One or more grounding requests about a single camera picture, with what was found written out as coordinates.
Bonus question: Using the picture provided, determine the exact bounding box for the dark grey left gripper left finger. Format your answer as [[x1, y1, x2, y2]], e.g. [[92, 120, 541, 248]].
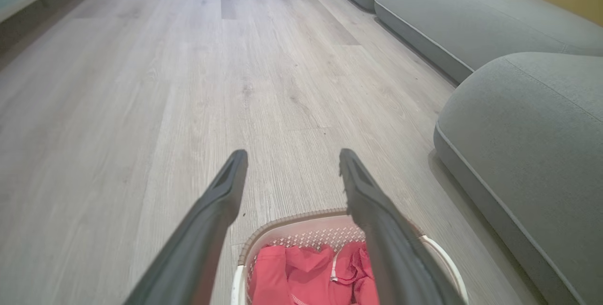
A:
[[123, 149, 249, 305]]

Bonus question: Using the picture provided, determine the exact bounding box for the white perforated plastic laundry basket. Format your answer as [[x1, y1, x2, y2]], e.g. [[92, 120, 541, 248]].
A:
[[231, 208, 469, 305]]

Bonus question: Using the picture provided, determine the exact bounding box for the red clothing with white drawstring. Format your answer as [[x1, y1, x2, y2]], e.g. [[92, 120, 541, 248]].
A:
[[249, 241, 380, 305]]

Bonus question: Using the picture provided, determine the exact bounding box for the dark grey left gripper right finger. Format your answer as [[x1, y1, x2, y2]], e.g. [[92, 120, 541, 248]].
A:
[[339, 148, 467, 305]]

